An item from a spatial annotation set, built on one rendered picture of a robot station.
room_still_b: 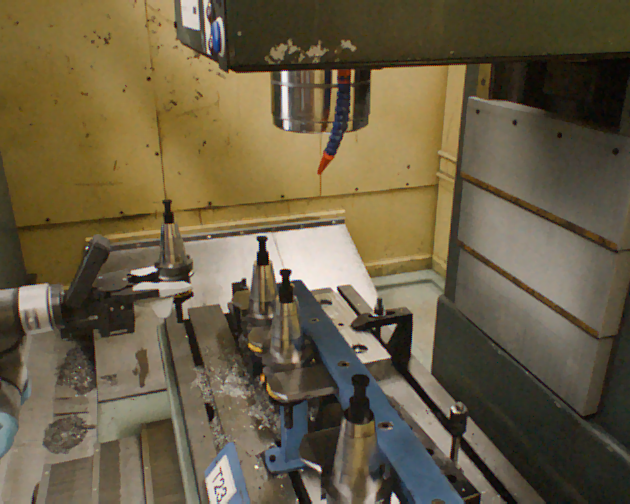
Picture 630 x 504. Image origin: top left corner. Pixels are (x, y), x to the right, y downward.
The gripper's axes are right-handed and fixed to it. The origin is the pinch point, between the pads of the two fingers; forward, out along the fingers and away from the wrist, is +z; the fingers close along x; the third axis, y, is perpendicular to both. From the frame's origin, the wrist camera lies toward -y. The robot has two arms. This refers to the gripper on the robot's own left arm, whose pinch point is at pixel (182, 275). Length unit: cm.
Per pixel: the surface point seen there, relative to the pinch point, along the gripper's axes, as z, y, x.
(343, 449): 7, -8, 55
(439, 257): 106, 52, -95
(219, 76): 26, -20, -101
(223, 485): 1.0, 24.6, 22.7
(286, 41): 10, -38, 33
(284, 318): 8.2, -8.5, 34.2
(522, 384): 69, 35, 4
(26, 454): -36, 52, -30
